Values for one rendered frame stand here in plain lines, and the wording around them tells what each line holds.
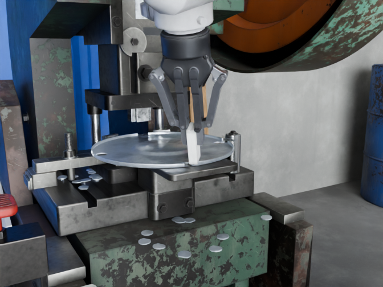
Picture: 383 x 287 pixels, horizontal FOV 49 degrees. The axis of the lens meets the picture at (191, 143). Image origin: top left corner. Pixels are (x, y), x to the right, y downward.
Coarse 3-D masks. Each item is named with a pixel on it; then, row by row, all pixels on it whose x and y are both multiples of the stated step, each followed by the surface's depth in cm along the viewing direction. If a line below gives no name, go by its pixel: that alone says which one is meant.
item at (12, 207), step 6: (0, 198) 64; (6, 198) 64; (12, 198) 64; (0, 204) 61; (6, 204) 61; (12, 204) 61; (0, 210) 60; (6, 210) 60; (12, 210) 61; (0, 216) 60; (6, 216) 60; (0, 222) 63; (0, 228) 63
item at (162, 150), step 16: (96, 144) 88; (112, 144) 90; (128, 144) 90; (144, 144) 87; (160, 144) 87; (176, 144) 87; (208, 144) 90; (224, 144) 90; (112, 160) 75; (128, 160) 77; (144, 160) 77; (160, 160) 77; (176, 160) 77; (208, 160) 75
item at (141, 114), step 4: (140, 108) 93; (144, 108) 94; (148, 108) 95; (128, 112) 95; (132, 112) 93; (136, 112) 93; (140, 112) 94; (144, 112) 94; (148, 112) 95; (128, 116) 95; (132, 116) 94; (136, 116) 94; (140, 116) 94; (144, 116) 94; (148, 116) 96; (128, 120) 95; (132, 120) 94; (136, 120) 94; (140, 120) 94; (144, 120) 94; (148, 120) 95
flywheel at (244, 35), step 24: (264, 0) 109; (288, 0) 101; (312, 0) 90; (336, 0) 85; (240, 24) 115; (264, 24) 109; (288, 24) 97; (312, 24) 91; (240, 48) 114; (264, 48) 106; (288, 48) 102
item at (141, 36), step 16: (128, 0) 81; (128, 16) 82; (128, 32) 81; (144, 32) 84; (160, 32) 86; (112, 48) 85; (128, 48) 82; (144, 48) 84; (160, 48) 87; (112, 64) 86; (128, 64) 84; (144, 64) 82; (160, 64) 84; (112, 80) 87; (128, 80) 84; (144, 80) 83
